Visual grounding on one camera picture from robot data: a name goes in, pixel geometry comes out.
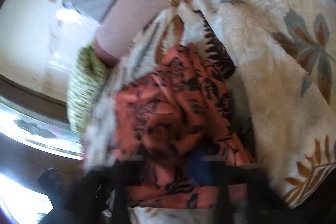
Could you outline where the leaf print fleece blanket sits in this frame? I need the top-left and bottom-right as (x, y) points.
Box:
(83, 0), (336, 224)

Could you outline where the green checked pillow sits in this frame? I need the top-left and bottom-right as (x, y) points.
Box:
(67, 43), (112, 135)

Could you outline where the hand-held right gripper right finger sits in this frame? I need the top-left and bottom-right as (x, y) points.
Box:
(188, 149), (292, 224)

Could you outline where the pink bolster cushion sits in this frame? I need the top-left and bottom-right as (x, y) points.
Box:
(94, 0), (214, 67)

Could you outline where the stained glass window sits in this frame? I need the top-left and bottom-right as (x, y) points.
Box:
(0, 101), (85, 161)

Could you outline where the dark wooden door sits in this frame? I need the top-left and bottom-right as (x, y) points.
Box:
(0, 73), (88, 216)

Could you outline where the orange floral shirt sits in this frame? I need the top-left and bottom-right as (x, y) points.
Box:
(112, 43), (256, 210)

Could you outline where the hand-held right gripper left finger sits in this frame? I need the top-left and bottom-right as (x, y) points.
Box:
(79, 154), (143, 224)

